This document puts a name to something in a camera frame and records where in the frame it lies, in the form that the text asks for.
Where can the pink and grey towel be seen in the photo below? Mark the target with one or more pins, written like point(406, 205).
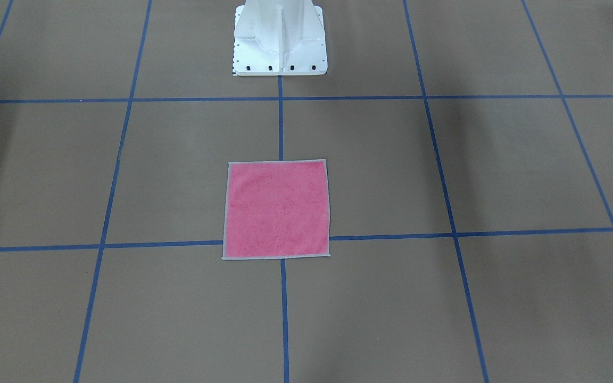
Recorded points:
point(277, 210)

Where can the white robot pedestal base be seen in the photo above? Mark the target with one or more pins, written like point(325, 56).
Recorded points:
point(279, 38)

